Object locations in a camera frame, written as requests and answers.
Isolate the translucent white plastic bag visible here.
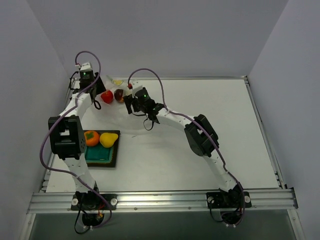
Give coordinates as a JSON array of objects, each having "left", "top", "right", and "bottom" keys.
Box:
[{"left": 106, "top": 75, "right": 132, "bottom": 96}]

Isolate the red fake apple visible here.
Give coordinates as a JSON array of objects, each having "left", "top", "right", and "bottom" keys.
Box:
[{"left": 100, "top": 90, "right": 114, "bottom": 104}]

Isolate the dark brown fake fruit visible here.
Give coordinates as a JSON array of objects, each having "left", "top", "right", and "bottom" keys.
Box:
[{"left": 113, "top": 88, "right": 126, "bottom": 103}]

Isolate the yellow fake pear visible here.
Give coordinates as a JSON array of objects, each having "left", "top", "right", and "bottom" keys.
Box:
[{"left": 99, "top": 132, "right": 119, "bottom": 148}]

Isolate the orange fake persimmon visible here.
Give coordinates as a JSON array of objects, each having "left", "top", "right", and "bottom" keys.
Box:
[{"left": 84, "top": 130, "right": 100, "bottom": 147}]

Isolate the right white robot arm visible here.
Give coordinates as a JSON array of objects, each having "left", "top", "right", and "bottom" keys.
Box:
[{"left": 124, "top": 83, "right": 244, "bottom": 207}]

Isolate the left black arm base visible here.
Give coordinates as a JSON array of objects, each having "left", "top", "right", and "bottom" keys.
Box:
[{"left": 70, "top": 192, "right": 118, "bottom": 228}]

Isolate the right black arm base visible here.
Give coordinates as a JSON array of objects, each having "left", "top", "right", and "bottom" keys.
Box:
[{"left": 206, "top": 191, "right": 252, "bottom": 228}]

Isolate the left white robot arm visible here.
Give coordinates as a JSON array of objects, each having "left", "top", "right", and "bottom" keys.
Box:
[{"left": 48, "top": 69, "right": 105, "bottom": 210}]

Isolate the square teal ceramic plate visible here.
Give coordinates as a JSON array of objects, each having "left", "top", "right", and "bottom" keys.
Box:
[{"left": 84, "top": 130, "right": 121, "bottom": 168}]

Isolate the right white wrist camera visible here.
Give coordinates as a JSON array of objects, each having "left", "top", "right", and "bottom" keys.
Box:
[{"left": 127, "top": 80, "right": 143, "bottom": 96}]

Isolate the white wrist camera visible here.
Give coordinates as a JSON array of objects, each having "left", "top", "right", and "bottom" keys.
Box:
[
  {"left": 127, "top": 80, "right": 143, "bottom": 96},
  {"left": 75, "top": 62, "right": 93, "bottom": 72}
]

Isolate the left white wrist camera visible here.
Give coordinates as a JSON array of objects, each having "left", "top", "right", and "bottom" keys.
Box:
[{"left": 75, "top": 62, "right": 93, "bottom": 72}]

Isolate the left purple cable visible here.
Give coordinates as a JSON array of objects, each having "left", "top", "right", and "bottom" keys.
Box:
[{"left": 39, "top": 50, "right": 113, "bottom": 230}]

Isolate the purple cable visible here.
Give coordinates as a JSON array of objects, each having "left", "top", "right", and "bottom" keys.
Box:
[
  {"left": 39, "top": 50, "right": 113, "bottom": 230},
  {"left": 127, "top": 68, "right": 245, "bottom": 226}
]

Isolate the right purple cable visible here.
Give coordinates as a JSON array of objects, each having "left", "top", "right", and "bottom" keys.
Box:
[{"left": 127, "top": 68, "right": 245, "bottom": 226}]

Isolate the aluminium front rail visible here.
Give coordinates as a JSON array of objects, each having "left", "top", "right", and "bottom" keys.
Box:
[{"left": 27, "top": 189, "right": 298, "bottom": 214}]

